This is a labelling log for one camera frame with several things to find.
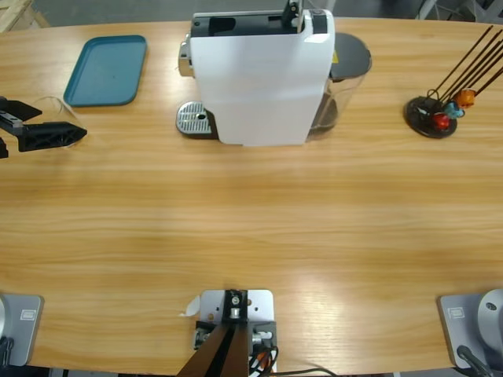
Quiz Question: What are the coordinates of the black capsule holder with rods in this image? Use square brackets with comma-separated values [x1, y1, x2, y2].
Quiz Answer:
[403, 25, 503, 139]

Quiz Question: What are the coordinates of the silver slotted drip tray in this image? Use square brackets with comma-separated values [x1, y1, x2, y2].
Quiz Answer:
[175, 101, 219, 141]

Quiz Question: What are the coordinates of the clear water tank dark lid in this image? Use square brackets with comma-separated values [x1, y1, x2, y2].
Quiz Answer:
[308, 32, 373, 142]

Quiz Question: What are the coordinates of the white mount plate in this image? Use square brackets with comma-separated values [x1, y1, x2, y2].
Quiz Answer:
[194, 289, 279, 374]

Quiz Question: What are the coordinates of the dark camera post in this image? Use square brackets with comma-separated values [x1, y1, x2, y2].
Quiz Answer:
[175, 289, 252, 377]

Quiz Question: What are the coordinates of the teal plastic tray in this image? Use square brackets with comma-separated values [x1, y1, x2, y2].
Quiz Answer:
[62, 35, 149, 108]

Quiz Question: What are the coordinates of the black cable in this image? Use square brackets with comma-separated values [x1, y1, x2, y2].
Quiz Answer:
[270, 365, 337, 377]
[0, 335, 16, 367]
[457, 344, 494, 377]

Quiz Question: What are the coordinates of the white capsule coffee machine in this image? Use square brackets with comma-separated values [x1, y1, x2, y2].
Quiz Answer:
[175, 0, 337, 148]

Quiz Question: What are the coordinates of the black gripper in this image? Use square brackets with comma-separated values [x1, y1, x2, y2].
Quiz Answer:
[0, 96, 89, 159]

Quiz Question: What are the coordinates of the clear drinking glass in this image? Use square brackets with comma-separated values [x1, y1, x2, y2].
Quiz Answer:
[33, 93, 80, 151]

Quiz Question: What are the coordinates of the blue coffee capsule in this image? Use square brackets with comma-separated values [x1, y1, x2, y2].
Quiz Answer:
[442, 101, 466, 119]

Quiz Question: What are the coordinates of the wooden pallet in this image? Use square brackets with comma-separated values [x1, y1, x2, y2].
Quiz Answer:
[0, 0, 50, 35]

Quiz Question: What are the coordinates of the white paper scrap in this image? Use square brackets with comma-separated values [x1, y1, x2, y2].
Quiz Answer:
[179, 295, 202, 318]

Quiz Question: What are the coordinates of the orange cable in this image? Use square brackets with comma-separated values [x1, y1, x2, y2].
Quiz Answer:
[249, 347, 278, 374]

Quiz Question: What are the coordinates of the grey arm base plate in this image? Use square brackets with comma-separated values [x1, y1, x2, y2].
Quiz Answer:
[438, 288, 503, 370]
[0, 293, 46, 367]

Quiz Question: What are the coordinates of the orange coffee capsule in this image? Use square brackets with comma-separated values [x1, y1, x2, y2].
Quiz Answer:
[454, 89, 478, 109]

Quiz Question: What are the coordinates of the white metal frame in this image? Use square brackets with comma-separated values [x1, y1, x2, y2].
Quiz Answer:
[416, 0, 503, 23]

